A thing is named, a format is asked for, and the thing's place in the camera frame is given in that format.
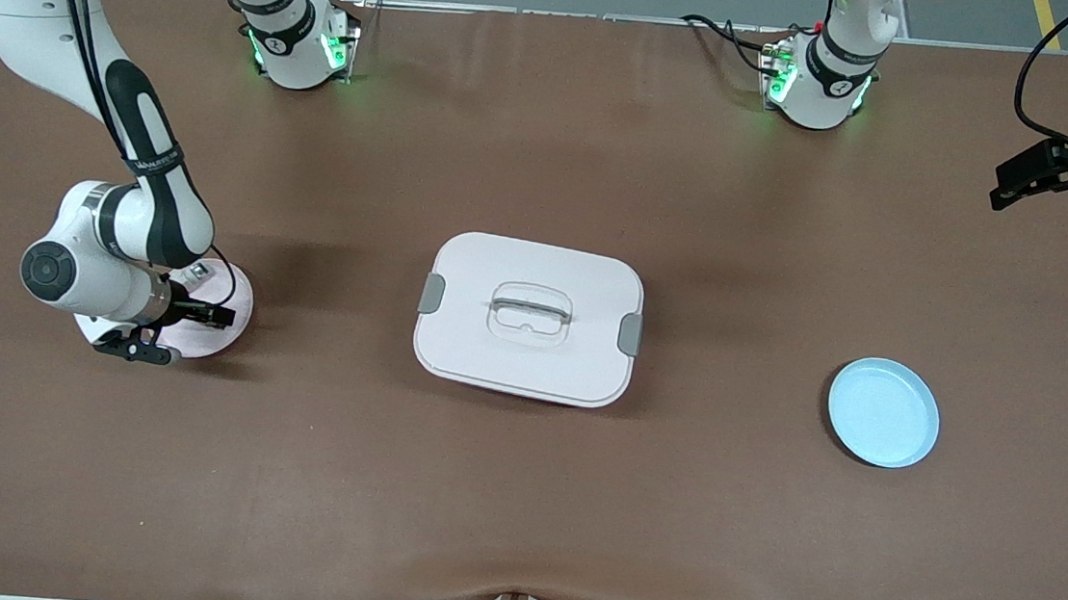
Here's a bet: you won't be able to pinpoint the white lidded storage box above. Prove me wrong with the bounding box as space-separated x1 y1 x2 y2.
408 226 652 413

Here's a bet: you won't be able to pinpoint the pink round plate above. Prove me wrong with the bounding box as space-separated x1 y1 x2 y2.
152 254 258 364

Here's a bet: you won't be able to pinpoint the light blue round plate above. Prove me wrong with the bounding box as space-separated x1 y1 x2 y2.
821 354 945 472

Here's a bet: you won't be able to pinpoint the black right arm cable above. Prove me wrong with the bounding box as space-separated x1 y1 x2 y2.
20 0 264 315

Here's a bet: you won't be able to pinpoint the black cables at arm base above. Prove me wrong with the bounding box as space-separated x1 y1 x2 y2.
677 12 794 78

